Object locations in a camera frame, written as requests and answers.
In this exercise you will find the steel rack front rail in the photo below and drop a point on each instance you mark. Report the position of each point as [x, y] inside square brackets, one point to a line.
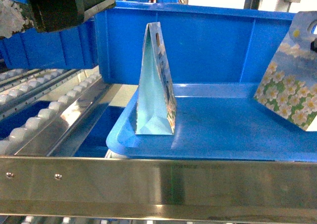
[219, 191]

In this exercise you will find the blue plastic tray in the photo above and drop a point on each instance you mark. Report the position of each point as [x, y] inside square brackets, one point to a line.
[216, 122]

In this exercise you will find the blue crate on left rollers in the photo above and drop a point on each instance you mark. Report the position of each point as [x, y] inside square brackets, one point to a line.
[73, 48]

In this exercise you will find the large blue crate behind tray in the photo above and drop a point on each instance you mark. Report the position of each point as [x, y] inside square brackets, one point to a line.
[203, 44]

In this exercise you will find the white roller track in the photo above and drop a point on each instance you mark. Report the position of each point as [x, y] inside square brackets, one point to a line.
[20, 136]

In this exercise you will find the flower gift bag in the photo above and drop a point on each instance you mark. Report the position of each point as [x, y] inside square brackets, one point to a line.
[289, 84]
[156, 103]

